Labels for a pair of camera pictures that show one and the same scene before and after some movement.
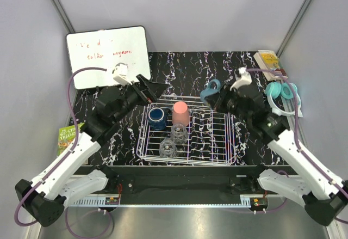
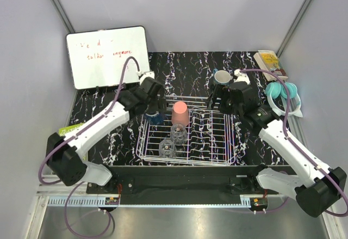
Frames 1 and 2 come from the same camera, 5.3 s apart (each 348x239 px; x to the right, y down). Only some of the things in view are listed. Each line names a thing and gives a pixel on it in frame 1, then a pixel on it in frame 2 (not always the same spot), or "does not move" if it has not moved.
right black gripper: [219, 98] does not move
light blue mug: [214, 86] → [222, 77]
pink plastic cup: [180, 114] does not move
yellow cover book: [268, 59] does not move
